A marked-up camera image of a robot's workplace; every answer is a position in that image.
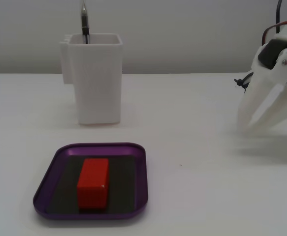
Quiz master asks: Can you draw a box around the black ballpoint pen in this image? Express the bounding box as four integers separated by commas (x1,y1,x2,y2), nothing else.
80,0,91,45

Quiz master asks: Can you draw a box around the purple metal tray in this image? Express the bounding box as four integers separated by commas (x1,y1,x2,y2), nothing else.
32,142,149,221

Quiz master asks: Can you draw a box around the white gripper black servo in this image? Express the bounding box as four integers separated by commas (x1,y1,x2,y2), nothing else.
237,33,287,133

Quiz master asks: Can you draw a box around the red rectangular block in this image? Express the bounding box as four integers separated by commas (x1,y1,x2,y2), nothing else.
76,158,109,210

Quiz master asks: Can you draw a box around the black looped cable with tie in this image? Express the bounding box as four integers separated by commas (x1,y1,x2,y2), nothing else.
233,73,252,93

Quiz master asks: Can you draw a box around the white plastic pen holder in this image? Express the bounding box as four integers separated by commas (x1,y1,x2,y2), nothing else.
59,33,123,126

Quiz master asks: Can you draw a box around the red brown servo cable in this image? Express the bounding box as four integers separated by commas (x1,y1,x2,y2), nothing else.
261,21,287,46

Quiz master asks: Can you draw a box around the thick black cable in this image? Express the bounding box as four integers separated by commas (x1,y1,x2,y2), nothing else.
275,0,285,34

